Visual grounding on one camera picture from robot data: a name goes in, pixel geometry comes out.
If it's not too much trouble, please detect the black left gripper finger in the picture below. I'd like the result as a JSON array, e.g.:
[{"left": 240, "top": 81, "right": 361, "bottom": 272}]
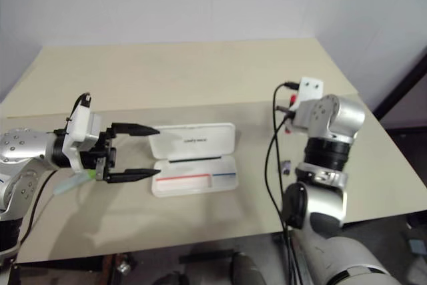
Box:
[
  {"left": 111, "top": 123, "right": 161, "bottom": 137},
  {"left": 106, "top": 168, "right": 161, "bottom": 184}
]

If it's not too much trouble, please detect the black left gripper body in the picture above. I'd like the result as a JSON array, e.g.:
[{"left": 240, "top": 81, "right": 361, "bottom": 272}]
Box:
[{"left": 79, "top": 127, "right": 117, "bottom": 182}]

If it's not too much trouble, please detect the green marker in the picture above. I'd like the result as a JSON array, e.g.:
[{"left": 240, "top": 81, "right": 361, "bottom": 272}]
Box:
[{"left": 54, "top": 170, "right": 97, "bottom": 196}]

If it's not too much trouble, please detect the white open pencil case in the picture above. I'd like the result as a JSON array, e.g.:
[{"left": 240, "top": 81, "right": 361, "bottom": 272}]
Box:
[{"left": 148, "top": 122, "right": 240, "bottom": 198}]

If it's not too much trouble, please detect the dark rounded shape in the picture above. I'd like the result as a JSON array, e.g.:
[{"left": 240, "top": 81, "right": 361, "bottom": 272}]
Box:
[{"left": 229, "top": 250, "right": 266, "bottom": 285}]

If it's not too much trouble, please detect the small blue-grey box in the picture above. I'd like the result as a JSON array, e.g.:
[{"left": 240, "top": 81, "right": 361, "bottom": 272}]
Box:
[{"left": 408, "top": 238, "right": 425, "bottom": 256}]

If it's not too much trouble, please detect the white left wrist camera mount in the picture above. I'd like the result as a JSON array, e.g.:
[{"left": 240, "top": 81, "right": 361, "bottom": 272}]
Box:
[{"left": 64, "top": 99, "right": 101, "bottom": 171}]

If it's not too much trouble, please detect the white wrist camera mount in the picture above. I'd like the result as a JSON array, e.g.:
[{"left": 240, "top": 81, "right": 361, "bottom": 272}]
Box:
[
  {"left": 64, "top": 99, "right": 101, "bottom": 171},
  {"left": 288, "top": 77, "right": 326, "bottom": 131}
]

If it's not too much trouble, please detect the metal bracket under table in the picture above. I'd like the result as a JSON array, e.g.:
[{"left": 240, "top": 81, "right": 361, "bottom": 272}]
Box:
[{"left": 114, "top": 254, "right": 138, "bottom": 276}]

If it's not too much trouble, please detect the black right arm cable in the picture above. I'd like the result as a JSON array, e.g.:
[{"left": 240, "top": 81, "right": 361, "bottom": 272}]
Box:
[{"left": 265, "top": 81, "right": 303, "bottom": 285}]

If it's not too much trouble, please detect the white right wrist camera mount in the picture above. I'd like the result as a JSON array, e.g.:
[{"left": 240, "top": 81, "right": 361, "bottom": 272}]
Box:
[{"left": 288, "top": 77, "right": 326, "bottom": 131}]

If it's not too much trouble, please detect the black post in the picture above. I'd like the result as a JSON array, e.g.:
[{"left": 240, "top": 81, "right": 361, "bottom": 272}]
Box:
[{"left": 371, "top": 43, "right": 427, "bottom": 119}]

